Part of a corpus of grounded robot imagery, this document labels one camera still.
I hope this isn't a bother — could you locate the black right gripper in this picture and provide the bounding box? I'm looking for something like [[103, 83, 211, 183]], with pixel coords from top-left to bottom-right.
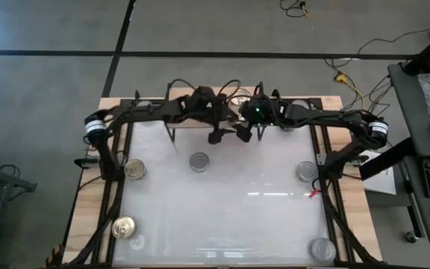
[[236, 108, 267, 143]]

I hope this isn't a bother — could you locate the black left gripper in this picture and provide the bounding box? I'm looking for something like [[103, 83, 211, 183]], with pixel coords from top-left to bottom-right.
[[203, 95, 234, 146]]

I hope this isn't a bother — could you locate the wooden shelf with black legs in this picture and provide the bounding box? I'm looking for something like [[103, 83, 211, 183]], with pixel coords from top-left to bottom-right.
[[163, 80, 267, 144]]

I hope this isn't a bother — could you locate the white paper sheet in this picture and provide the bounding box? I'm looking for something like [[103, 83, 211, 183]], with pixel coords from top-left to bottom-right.
[[360, 149, 398, 196]]

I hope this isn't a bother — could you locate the black metal pole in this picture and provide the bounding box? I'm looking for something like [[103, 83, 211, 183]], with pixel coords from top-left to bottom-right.
[[403, 31, 430, 75], [358, 137, 417, 181]]

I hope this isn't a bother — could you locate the grey desk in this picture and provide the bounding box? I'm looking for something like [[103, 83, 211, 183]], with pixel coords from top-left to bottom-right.
[[386, 61, 430, 248]]

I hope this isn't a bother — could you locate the striped hazard tape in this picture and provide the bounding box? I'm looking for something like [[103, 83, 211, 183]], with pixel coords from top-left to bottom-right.
[[45, 244, 66, 269]]

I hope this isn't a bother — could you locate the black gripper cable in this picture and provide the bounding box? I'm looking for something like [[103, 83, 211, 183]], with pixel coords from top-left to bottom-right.
[[166, 77, 198, 99], [216, 78, 243, 100]]

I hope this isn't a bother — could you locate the black aluminium table frame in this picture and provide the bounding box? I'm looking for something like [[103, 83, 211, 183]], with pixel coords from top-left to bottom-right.
[[60, 96, 387, 269]]

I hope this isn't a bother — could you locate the yellow plug cable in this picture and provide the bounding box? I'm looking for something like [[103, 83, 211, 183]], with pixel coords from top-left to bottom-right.
[[333, 72, 367, 110]]

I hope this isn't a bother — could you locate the black floor cable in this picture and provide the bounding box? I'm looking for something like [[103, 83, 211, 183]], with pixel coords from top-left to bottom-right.
[[278, 0, 311, 19], [323, 28, 430, 70]]

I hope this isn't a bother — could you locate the black side bracket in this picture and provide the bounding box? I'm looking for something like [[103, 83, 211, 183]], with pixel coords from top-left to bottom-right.
[[73, 156, 100, 168]]

